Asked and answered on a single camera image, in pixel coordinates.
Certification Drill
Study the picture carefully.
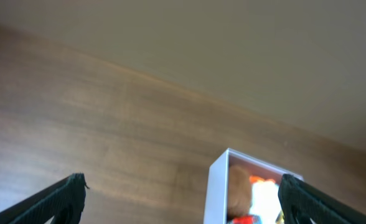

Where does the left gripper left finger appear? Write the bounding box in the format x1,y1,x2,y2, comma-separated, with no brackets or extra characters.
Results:
0,173,88,224

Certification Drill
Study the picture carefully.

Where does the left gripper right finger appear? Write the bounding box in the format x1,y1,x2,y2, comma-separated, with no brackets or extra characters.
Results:
278,174,366,224

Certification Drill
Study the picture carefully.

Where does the white orange plush duck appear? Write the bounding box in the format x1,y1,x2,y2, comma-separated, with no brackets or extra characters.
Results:
249,175,281,224

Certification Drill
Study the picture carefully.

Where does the red toy fire truck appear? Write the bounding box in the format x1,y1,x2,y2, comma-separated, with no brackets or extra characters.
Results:
227,215,262,224

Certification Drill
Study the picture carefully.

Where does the brown plush bear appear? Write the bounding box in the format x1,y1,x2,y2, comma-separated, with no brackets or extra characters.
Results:
227,165,252,220

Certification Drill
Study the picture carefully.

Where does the pink white cardboard box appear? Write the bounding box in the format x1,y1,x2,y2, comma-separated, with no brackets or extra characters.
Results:
203,148,303,224

